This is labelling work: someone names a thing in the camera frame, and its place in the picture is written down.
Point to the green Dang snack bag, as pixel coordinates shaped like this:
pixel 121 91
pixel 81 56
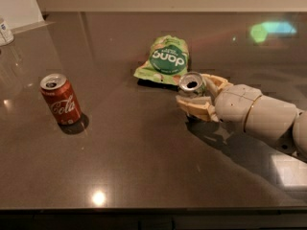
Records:
pixel 167 61

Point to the white container with label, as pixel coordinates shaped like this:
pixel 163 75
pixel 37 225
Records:
pixel 6 35

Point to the green white 7up can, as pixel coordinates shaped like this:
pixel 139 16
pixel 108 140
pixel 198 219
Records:
pixel 191 85

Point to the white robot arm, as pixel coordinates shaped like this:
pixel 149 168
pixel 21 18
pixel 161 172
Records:
pixel 277 123

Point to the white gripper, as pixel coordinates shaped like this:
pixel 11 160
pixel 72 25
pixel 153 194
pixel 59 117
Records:
pixel 234 104

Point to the red Coca-Cola can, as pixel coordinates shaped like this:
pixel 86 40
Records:
pixel 59 95

